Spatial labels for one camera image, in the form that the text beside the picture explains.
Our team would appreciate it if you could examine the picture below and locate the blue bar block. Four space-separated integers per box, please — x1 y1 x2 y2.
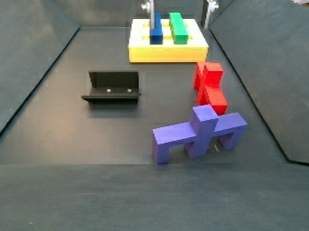
150 13 164 44

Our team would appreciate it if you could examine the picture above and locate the green bar block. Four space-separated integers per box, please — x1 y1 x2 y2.
169 12 189 44

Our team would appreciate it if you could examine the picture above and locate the yellow slotted base board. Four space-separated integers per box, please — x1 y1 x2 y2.
129 19 209 63

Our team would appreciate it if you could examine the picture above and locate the purple cross-shaped block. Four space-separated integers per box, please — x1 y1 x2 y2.
153 105 248 164

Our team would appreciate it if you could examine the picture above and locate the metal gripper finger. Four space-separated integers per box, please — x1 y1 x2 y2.
142 0 156 30
204 0 220 28

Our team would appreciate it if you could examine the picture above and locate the red cross-shaped block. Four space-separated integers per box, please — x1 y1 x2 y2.
193 61 229 116

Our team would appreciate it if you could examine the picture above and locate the black angle bracket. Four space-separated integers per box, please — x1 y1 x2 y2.
82 70 141 102

